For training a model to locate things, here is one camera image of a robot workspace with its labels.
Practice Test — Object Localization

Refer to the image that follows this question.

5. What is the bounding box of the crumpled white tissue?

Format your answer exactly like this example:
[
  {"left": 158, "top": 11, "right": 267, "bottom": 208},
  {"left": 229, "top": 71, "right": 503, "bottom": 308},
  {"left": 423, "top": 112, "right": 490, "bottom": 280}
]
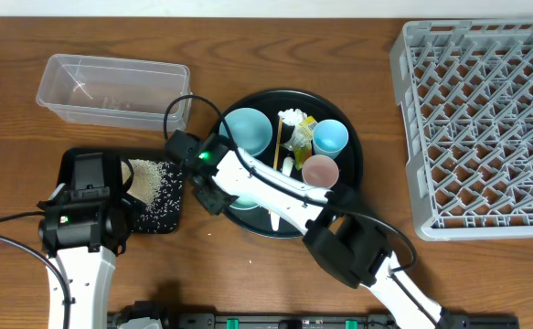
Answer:
[{"left": 278, "top": 109, "right": 307, "bottom": 126}]

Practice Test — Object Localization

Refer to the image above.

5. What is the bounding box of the black rectangular tray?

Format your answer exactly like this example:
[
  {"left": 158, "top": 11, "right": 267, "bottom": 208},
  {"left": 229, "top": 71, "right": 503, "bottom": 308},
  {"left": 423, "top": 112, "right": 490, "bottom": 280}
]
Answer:
[{"left": 66, "top": 148, "right": 184, "bottom": 234}]

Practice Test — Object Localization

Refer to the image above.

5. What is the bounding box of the yellow snack wrapper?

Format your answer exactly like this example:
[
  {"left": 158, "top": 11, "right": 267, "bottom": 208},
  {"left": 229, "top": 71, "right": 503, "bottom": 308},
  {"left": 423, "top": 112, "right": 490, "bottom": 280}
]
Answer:
[{"left": 282, "top": 116, "right": 317, "bottom": 171}]

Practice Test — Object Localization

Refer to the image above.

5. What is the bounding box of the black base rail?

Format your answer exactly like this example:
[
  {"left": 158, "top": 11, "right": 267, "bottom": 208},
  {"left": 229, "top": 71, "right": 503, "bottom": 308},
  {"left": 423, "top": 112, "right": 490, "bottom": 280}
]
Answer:
[{"left": 107, "top": 300, "right": 520, "bottom": 329}]

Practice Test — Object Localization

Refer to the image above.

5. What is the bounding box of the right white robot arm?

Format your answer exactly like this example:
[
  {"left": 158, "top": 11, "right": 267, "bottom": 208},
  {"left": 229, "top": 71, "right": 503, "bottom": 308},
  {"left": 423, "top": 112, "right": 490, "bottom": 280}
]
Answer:
[{"left": 165, "top": 131, "right": 453, "bottom": 328}]

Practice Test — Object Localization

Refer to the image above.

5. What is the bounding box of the white plastic knife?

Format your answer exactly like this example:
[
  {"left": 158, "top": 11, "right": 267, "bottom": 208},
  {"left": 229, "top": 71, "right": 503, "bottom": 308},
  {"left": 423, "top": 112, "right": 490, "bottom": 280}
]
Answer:
[{"left": 269, "top": 157, "right": 294, "bottom": 232}]

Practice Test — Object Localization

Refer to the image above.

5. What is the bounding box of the mint green bowl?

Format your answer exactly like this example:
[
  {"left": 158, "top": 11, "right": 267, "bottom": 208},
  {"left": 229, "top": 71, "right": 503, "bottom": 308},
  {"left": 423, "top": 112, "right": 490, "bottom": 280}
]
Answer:
[{"left": 229, "top": 196, "right": 259, "bottom": 210}]

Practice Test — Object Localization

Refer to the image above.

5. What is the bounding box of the grey dishwasher rack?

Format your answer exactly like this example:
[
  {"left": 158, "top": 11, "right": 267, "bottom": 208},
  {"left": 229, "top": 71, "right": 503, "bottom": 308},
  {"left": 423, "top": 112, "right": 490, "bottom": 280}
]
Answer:
[{"left": 389, "top": 19, "right": 533, "bottom": 241}]

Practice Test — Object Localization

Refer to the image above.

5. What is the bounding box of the wooden chopstick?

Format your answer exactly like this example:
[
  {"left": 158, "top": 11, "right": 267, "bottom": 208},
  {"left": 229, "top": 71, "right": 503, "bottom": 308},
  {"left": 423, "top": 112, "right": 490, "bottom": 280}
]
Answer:
[{"left": 272, "top": 116, "right": 283, "bottom": 170}]

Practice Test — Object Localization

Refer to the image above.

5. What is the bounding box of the pile of white rice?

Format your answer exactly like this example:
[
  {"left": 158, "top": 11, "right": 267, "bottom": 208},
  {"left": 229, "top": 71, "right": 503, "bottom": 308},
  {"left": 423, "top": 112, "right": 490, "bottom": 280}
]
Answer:
[{"left": 121, "top": 159, "right": 165, "bottom": 206}]

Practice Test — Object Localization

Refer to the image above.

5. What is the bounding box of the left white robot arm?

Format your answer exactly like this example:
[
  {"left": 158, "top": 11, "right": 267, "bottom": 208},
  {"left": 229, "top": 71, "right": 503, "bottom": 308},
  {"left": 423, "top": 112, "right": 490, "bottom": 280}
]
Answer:
[{"left": 37, "top": 148, "right": 133, "bottom": 328}]

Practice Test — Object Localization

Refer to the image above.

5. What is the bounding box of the clear plastic bin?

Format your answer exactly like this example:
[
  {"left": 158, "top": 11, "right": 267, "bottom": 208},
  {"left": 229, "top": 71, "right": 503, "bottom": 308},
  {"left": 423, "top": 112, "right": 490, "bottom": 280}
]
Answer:
[{"left": 36, "top": 54, "right": 191, "bottom": 132}]

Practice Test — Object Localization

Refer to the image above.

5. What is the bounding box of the blue plastic cup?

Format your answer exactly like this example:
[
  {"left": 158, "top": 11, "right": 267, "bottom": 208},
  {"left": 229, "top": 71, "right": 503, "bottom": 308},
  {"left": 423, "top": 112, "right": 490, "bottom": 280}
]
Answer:
[{"left": 313, "top": 119, "right": 349, "bottom": 159}]

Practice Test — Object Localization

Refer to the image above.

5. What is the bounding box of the round black tray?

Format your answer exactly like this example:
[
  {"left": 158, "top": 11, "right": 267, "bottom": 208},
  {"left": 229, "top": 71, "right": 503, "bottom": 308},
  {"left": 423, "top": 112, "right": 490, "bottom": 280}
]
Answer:
[{"left": 224, "top": 90, "right": 364, "bottom": 239}]

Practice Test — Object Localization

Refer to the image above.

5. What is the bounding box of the pink plastic cup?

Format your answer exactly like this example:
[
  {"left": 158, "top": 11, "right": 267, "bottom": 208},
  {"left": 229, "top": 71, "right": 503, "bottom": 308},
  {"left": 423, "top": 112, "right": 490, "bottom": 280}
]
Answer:
[{"left": 302, "top": 154, "right": 339, "bottom": 188}]

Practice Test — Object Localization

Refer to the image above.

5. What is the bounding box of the light blue bowl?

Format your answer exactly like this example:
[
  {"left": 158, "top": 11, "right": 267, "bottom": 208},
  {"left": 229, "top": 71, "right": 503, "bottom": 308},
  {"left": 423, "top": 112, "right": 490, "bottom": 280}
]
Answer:
[{"left": 225, "top": 108, "right": 273, "bottom": 157}]

